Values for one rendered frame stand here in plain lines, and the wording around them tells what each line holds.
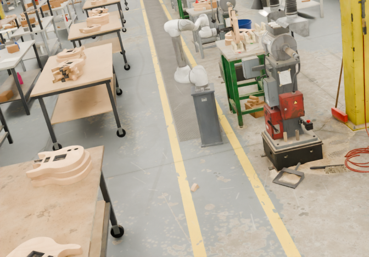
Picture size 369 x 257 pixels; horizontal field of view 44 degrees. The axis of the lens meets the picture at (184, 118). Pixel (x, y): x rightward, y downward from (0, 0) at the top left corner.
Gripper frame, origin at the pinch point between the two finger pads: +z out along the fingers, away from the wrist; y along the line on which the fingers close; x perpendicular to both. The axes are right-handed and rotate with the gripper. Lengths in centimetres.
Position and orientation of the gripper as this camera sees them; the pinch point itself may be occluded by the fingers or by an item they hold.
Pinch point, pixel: (232, 28)
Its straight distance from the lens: 568.4
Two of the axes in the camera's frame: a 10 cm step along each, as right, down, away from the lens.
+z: 9.8, -1.9, 0.1
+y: 0.8, 3.8, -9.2
